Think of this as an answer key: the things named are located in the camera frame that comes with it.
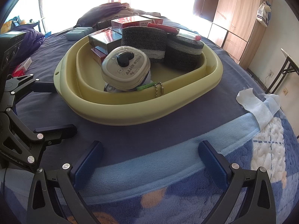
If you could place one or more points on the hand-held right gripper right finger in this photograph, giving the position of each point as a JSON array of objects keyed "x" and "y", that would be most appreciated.
[{"x": 212, "y": 164}]

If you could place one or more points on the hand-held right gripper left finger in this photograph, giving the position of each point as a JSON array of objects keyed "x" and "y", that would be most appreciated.
[{"x": 87, "y": 163}]

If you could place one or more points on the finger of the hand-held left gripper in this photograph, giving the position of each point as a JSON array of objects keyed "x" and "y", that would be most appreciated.
[
  {"x": 58, "y": 131},
  {"x": 42, "y": 86}
]

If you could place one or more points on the pale yellow plastic basin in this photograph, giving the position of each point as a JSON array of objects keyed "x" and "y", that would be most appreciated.
[{"x": 130, "y": 107}]

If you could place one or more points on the dark red glossy box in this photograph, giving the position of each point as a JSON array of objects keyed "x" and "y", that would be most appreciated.
[{"x": 105, "y": 39}]

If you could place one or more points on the grey round tin black knob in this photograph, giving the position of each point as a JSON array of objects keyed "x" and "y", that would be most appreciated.
[{"x": 125, "y": 68}]

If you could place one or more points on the red box gold print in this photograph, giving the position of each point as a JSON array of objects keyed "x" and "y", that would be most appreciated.
[
  {"x": 153, "y": 18},
  {"x": 128, "y": 23}
]

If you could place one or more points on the black foam roll white band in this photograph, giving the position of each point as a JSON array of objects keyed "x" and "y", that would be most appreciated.
[
  {"x": 184, "y": 54},
  {"x": 144, "y": 43}
]

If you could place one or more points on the clear pen red cap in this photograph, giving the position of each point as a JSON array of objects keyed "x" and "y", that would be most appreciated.
[{"x": 189, "y": 35}]

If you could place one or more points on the red marker pen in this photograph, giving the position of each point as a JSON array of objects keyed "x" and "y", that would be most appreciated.
[{"x": 163, "y": 27}]

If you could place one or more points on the red white packet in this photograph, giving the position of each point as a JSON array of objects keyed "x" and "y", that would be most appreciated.
[{"x": 22, "y": 66}]

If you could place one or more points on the dark purple cloth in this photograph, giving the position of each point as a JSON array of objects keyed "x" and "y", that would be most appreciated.
[{"x": 28, "y": 44}]

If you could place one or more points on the yellow bag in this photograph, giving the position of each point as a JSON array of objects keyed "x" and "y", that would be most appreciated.
[{"x": 11, "y": 24}]

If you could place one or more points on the blue checkered fleece blanket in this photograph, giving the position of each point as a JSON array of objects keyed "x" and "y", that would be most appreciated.
[{"x": 163, "y": 168}]

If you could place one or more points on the light blue case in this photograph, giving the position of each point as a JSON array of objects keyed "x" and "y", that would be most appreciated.
[{"x": 79, "y": 33}]

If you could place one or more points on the white cloth strip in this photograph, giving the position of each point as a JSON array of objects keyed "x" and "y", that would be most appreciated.
[{"x": 257, "y": 107}]

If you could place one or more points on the black folded umbrella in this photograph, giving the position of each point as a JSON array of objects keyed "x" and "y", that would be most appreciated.
[{"x": 104, "y": 25}]

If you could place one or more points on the green tag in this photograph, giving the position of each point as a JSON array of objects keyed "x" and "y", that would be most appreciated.
[{"x": 144, "y": 86}]

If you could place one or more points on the purple clothes pile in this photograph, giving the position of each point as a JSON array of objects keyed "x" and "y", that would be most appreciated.
[{"x": 105, "y": 12}]

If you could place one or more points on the folding table black legs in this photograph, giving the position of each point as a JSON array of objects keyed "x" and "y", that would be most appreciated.
[{"x": 289, "y": 63}]

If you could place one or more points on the wooden wardrobe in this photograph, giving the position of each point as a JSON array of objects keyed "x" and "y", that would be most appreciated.
[{"x": 233, "y": 16}]

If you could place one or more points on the white plastic bag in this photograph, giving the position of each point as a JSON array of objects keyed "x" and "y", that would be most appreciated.
[{"x": 263, "y": 14}]

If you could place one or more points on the wall socket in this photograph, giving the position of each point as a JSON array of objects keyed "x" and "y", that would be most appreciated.
[
  {"x": 271, "y": 72},
  {"x": 285, "y": 91}
]

